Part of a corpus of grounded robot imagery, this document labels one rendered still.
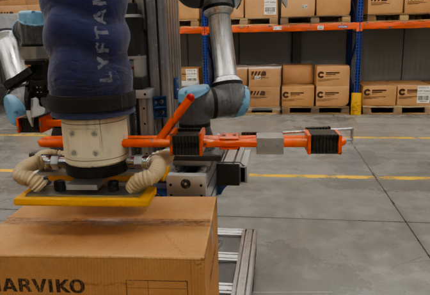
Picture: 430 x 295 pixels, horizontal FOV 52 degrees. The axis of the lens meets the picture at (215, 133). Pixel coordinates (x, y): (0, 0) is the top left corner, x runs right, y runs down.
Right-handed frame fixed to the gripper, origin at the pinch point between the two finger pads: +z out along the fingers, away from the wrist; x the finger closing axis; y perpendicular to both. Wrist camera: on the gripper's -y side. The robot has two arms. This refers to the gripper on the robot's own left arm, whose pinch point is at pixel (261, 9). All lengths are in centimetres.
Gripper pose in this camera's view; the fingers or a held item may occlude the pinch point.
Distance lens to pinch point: 138.8
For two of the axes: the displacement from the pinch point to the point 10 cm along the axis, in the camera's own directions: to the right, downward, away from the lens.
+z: 0.2, 9.8, 2.2
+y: -1.4, 2.2, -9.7
